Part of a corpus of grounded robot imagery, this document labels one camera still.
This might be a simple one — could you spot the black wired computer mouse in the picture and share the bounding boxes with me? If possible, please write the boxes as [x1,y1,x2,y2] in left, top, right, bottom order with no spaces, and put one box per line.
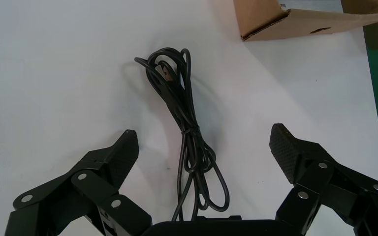
[134,47,230,222]

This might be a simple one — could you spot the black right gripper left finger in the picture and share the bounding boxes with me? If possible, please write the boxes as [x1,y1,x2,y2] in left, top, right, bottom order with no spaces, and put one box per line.
[4,129,153,236]

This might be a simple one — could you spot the brown cardboard storage box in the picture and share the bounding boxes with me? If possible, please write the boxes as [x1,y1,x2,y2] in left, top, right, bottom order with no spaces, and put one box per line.
[233,0,378,50]

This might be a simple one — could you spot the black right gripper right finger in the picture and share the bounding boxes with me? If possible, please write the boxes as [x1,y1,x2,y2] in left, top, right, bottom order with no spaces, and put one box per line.
[269,123,378,236]

